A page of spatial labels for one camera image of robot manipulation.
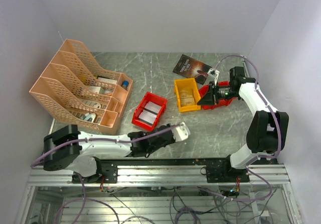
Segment peach plastic desk organizer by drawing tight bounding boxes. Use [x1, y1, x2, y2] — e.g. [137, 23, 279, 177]
[30, 39, 133, 135]

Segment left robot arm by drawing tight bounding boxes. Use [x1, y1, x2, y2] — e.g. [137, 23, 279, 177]
[43, 124, 177, 182]

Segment blue capped bottle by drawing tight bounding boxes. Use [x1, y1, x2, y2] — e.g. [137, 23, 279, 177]
[122, 80, 129, 89]

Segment red plastic bin with cards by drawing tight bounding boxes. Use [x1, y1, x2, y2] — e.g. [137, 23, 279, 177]
[131, 92, 168, 131]

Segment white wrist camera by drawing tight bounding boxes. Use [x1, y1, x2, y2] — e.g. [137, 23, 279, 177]
[207, 68, 220, 85]
[172, 122, 191, 142]

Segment white credit card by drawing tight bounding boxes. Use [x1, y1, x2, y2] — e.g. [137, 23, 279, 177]
[138, 101, 161, 126]

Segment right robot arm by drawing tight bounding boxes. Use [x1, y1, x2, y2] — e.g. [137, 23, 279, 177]
[197, 67, 289, 182]

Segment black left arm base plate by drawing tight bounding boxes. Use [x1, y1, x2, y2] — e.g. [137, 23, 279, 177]
[82, 163, 118, 184]

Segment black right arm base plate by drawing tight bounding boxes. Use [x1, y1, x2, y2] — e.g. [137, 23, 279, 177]
[204, 156, 250, 183]

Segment yellow plastic bin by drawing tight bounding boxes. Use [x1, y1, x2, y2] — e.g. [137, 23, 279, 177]
[174, 78, 201, 113]

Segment dark booklet three days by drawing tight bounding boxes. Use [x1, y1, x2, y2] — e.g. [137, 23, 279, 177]
[173, 54, 211, 85]

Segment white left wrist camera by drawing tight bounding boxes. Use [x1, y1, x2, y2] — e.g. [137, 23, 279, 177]
[172, 122, 191, 142]

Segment aluminium mounting rail frame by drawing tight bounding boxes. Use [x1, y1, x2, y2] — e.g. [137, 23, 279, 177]
[15, 159, 303, 223]

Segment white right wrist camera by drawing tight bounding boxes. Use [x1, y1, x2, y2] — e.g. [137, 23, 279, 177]
[207, 68, 220, 85]

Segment gold card in yellow bin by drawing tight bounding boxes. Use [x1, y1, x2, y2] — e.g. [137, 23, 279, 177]
[179, 88, 195, 106]

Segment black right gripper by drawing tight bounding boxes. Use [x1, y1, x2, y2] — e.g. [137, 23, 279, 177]
[197, 80, 239, 105]

